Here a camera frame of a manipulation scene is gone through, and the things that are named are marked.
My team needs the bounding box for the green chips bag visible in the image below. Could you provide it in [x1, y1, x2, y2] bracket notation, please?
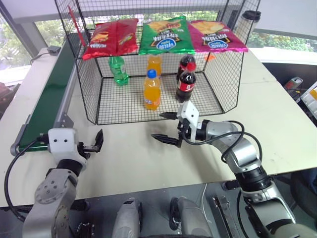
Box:
[138, 15, 196, 56]

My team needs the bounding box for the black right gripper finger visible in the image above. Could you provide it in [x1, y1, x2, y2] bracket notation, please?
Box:
[151, 133, 183, 149]
[159, 112, 179, 120]

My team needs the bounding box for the red chips bag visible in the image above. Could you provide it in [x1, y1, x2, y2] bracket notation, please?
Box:
[115, 18, 139, 56]
[82, 21, 118, 61]

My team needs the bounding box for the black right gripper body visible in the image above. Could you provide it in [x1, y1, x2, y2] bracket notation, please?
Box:
[176, 118, 197, 149]

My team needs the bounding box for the red plastic strip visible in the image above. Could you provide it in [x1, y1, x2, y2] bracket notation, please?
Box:
[67, 5, 88, 47]

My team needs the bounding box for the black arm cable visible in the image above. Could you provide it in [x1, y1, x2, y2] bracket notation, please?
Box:
[184, 120, 264, 163]
[3, 133, 50, 222]

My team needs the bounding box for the orange soda bottle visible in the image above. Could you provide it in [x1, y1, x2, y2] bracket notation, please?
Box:
[143, 69, 162, 111]
[146, 55, 163, 78]

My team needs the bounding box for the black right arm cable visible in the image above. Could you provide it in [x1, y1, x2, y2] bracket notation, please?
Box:
[184, 120, 264, 163]

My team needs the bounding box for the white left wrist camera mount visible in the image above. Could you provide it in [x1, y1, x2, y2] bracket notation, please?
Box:
[47, 127, 88, 165]

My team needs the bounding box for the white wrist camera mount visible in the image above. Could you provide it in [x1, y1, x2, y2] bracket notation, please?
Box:
[47, 127, 88, 165]
[177, 100, 200, 131]

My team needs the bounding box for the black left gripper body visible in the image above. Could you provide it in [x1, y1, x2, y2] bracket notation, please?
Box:
[78, 141, 92, 160]

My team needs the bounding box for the yellow storage box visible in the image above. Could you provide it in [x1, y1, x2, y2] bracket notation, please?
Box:
[300, 81, 317, 114]

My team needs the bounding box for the pink chips bag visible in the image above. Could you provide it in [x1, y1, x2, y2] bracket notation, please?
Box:
[189, 20, 249, 54]

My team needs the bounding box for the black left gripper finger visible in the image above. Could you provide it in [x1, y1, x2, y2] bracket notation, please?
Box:
[83, 128, 105, 153]

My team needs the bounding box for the black wire mesh basket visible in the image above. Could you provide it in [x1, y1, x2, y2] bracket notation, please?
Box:
[53, 0, 262, 125]

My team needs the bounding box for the green soda bottle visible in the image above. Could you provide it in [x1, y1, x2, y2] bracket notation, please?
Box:
[108, 56, 130, 87]

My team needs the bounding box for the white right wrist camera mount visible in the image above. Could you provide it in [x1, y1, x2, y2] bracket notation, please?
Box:
[177, 100, 200, 131]

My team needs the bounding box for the grey tumbler black lid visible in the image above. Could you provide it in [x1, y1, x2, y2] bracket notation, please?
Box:
[236, 10, 262, 43]

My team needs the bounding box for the grey rounded robot leg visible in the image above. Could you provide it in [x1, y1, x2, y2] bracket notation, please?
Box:
[112, 197, 144, 238]
[169, 196, 214, 238]

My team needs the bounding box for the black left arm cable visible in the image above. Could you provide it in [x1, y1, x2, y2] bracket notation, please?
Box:
[3, 133, 50, 222]

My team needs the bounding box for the cola bottle red cap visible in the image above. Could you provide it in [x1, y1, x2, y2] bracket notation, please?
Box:
[175, 62, 197, 103]
[176, 55, 196, 84]

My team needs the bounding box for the green conveyor belt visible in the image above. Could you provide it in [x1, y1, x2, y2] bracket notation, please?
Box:
[10, 33, 86, 157]

